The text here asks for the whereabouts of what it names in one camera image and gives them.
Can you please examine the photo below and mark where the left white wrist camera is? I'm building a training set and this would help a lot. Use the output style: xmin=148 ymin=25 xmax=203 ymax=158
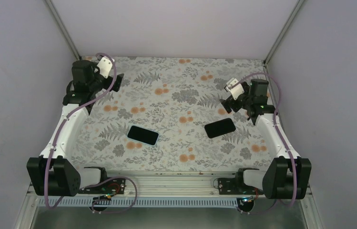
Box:
xmin=97 ymin=56 xmax=113 ymax=79

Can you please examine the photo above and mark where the slotted grey cable duct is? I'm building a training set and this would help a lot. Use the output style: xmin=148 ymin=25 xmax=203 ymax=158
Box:
xmin=38 ymin=198 xmax=244 ymax=208

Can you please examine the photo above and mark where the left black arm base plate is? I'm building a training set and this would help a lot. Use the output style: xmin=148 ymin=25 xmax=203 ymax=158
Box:
xmin=78 ymin=178 xmax=126 ymax=195

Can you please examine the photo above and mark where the floral patterned table mat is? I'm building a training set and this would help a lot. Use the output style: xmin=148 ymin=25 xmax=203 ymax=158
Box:
xmin=71 ymin=57 xmax=271 ymax=172

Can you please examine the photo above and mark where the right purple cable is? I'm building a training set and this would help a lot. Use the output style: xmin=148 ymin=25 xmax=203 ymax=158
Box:
xmin=233 ymin=72 xmax=298 ymax=208

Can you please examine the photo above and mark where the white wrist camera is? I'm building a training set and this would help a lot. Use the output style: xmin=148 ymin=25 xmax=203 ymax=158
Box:
xmin=97 ymin=56 xmax=113 ymax=79
xmin=224 ymin=78 xmax=245 ymax=100

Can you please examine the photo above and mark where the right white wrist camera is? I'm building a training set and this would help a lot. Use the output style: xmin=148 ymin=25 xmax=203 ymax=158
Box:
xmin=224 ymin=78 xmax=245 ymax=100

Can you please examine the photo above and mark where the purple cable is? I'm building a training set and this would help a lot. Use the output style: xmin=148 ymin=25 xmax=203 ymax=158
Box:
xmin=233 ymin=72 xmax=298 ymax=208
xmin=44 ymin=52 xmax=118 ymax=210

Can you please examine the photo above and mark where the phone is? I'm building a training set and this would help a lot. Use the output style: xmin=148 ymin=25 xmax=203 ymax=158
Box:
xmin=204 ymin=118 xmax=236 ymax=138
xmin=127 ymin=125 xmax=160 ymax=146

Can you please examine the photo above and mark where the aluminium front rail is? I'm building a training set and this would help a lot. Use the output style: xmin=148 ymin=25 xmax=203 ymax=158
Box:
xmin=26 ymin=172 xmax=312 ymax=198

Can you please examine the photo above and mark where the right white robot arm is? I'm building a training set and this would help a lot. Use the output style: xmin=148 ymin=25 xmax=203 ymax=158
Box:
xmin=220 ymin=78 xmax=312 ymax=200

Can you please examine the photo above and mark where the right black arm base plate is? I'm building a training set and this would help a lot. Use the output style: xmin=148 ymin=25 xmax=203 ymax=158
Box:
xmin=213 ymin=177 xmax=263 ymax=195

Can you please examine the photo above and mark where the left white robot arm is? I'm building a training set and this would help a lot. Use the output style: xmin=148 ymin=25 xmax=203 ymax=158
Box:
xmin=26 ymin=56 xmax=124 ymax=197

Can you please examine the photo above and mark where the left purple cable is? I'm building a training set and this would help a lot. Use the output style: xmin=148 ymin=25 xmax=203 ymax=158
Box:
xmin=44 ymin=52 xmax=118 ymax=210

